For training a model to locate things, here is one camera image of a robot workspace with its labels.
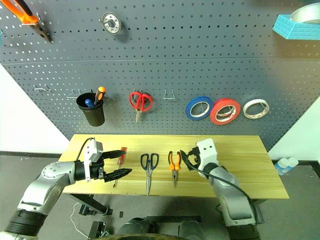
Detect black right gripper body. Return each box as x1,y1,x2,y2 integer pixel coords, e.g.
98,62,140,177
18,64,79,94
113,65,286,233
187,146,202,171

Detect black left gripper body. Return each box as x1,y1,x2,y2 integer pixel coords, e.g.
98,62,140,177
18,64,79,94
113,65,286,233
89,156,107,181

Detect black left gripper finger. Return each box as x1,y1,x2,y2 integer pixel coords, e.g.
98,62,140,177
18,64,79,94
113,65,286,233
101,149,124,160
103,168,133,183

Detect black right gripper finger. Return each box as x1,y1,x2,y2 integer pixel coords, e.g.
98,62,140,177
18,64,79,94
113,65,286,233
179,149,194,169
187,159,201,174

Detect small orange needle nose pliers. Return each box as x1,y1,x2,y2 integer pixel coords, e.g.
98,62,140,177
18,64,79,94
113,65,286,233
167,150,182,189

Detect dark blue handled scissors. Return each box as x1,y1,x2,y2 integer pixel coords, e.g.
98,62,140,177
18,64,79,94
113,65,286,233
139,152,160,196

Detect red tape roll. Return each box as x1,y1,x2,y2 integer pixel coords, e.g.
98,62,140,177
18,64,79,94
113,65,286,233
209,97,241,125

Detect blue tape roll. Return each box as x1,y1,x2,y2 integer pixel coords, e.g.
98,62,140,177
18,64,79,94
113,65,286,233
185,95,215,121

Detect white tape roll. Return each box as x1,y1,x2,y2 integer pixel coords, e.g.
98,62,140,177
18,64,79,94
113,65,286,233
242,98,270,120

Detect grey perforated metal pegboard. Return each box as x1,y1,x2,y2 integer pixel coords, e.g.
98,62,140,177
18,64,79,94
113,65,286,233
0,0,320,153

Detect black plastic cup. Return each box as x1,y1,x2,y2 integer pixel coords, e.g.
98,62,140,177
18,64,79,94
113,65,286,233
75,92,106,128

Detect dark grey rounded shape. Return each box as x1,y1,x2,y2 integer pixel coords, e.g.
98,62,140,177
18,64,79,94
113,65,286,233
116,216,157,238
176,219,209,240

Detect white bottle blue label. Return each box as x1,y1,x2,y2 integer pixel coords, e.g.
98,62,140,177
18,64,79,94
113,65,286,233
285,156,300,173
274,157,291,176

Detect round silver metal disc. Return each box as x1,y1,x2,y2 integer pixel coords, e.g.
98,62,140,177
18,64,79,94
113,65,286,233
100,11,123,35

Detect silver metal bowl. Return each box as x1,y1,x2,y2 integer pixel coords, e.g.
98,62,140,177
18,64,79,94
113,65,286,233
289,2,320,25

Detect red handled screwdriver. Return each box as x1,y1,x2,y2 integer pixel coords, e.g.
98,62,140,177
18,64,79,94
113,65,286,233
112,146,128,188

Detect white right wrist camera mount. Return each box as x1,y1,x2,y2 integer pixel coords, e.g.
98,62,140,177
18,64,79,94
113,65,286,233
195,138,219,173

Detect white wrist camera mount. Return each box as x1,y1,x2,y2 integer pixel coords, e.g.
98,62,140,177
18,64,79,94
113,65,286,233
195,138,219,173
83,138,104,183

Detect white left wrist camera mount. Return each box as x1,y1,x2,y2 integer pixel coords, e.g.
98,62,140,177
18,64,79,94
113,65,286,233
83,138,104,183

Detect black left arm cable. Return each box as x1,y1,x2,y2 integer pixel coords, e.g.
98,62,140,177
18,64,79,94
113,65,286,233
75,137,97,162

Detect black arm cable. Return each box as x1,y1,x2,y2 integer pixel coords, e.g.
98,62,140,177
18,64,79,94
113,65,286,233
75,137,97,162
191,165,260,222

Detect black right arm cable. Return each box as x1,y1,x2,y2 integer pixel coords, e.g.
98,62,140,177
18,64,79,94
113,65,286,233
191,165,260,222

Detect thin white floor cable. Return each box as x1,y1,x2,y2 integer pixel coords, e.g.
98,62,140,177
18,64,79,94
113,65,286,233
69,201,90,238

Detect red handled scissors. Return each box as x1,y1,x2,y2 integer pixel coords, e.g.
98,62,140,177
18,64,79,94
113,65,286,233
128,91,154,124

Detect silver wire pegboard hook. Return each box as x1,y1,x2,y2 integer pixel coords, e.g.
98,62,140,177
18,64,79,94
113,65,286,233
66,89,84,100
33,84,53,94
162,87,176,101

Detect orange black handled screwdriver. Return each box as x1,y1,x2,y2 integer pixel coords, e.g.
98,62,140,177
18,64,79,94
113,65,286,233
93,86,107,106

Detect large orange handled pliers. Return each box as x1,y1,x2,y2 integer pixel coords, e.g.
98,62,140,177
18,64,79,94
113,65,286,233
0,0,55,44

